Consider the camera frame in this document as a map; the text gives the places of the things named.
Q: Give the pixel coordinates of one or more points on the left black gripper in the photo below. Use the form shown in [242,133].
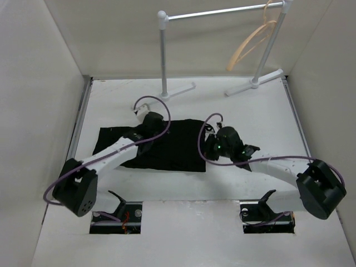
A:
[161,127]

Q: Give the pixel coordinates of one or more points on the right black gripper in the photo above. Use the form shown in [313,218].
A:
[208,143]

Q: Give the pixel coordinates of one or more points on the black trousers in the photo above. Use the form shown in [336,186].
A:
[175,151]

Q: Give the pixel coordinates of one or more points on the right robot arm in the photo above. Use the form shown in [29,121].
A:
[319,188]

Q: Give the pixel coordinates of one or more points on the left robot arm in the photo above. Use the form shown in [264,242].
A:
[77,186]

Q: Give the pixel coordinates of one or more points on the beige plastic hanger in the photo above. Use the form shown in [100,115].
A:
[255,39]

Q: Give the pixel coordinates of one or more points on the white clothes rack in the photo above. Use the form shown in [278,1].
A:
[278,11]

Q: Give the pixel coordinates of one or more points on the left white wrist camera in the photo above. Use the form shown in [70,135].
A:
[142,110]

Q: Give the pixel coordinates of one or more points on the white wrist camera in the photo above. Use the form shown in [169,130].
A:
[220,124]
[142,110]

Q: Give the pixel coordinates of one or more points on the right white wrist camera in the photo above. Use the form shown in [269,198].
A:
[220,124]

